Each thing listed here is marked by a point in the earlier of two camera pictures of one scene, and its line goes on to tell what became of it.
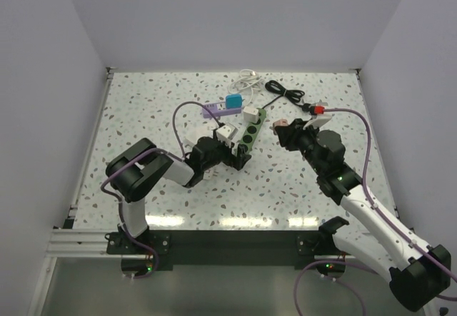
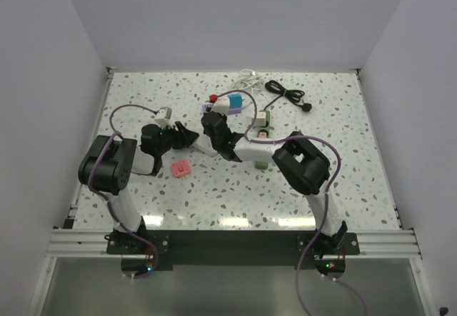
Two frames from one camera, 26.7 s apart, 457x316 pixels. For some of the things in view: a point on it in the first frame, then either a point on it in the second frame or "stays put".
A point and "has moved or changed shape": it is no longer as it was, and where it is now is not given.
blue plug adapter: x=233 y=101 stays put
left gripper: x=236 y=161 → x=183 y=136
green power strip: x=251 y=130 → x=263 y=165
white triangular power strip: x=209 y=173 has moved or changed shape
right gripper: x=289 y=134 → x=219 y=115
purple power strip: x=218 y=109 stays put
